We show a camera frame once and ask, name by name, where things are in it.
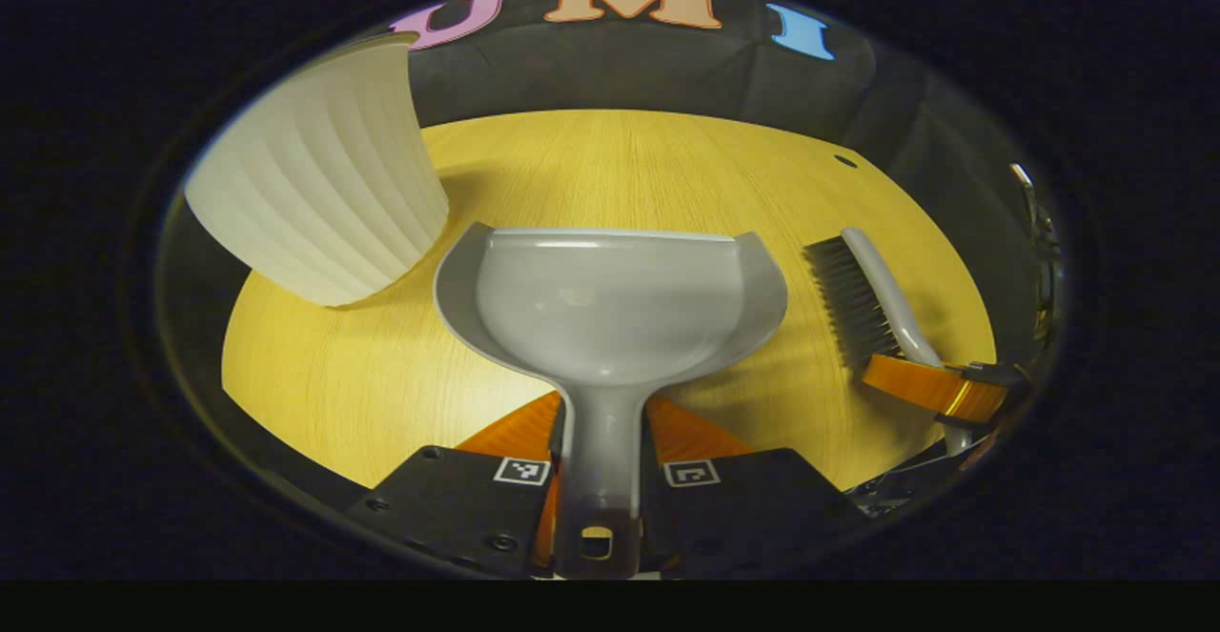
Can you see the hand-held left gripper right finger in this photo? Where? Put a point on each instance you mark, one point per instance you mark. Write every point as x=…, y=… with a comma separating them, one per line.
x=743, y=508

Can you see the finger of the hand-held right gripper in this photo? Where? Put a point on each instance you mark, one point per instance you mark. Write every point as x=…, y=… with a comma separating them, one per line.
x=915, y=384

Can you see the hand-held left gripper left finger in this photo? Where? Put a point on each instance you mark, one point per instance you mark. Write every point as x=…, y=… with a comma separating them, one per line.
x=457, y=508

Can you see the small grey broom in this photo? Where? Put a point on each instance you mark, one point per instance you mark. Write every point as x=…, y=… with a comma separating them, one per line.
x=882, y=284

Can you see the grey plastic dustpan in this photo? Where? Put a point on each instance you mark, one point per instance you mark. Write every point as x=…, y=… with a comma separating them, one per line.
x=610, y=308

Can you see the white ribbed garbage bin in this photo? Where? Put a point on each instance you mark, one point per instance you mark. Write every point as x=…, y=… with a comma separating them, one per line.
x=324, y=184

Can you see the wooden desktop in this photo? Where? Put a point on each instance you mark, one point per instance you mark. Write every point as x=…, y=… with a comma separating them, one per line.
x=381, y=384

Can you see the black tripod stand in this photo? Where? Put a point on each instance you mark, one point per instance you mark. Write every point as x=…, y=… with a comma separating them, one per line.
x=1039, y=232

